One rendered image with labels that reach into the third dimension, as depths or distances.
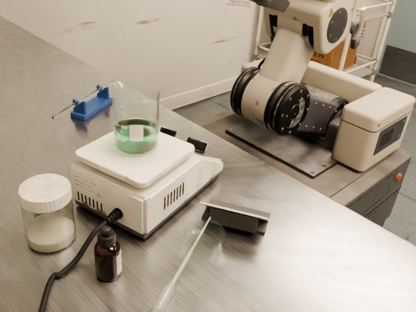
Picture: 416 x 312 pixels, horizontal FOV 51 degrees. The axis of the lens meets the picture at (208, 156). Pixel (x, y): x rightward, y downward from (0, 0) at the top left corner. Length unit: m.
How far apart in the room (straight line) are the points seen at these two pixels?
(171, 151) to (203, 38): 2.10
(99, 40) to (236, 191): 1.64
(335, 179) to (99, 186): 1.03
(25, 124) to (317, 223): 0.55
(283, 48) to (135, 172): 0.92
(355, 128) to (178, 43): 1.33
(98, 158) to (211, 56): 2.22
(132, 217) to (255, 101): 0.87
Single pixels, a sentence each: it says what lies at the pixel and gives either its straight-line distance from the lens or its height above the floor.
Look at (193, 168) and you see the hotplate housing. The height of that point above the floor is 0.81.
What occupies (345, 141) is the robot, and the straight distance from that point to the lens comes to 1.53.
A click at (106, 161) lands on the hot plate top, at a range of 0.57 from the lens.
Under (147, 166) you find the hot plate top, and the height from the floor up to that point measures 0.84.
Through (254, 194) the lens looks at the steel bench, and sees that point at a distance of 0.68.
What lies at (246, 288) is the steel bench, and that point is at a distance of 0.54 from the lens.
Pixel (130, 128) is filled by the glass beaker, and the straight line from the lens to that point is 0.56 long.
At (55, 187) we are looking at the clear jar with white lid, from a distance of 0.55.
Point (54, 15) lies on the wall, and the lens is 2.09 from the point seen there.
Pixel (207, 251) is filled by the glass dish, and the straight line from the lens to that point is 0.55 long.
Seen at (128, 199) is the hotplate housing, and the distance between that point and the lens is 0.55.
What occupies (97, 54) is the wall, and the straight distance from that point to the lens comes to 2.24.
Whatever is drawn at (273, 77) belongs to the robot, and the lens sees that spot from 1.38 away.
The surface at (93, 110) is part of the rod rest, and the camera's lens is 0.89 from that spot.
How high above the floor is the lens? 1.14
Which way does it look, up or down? 31 degrees down
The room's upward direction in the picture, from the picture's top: 5 degrees clockwise
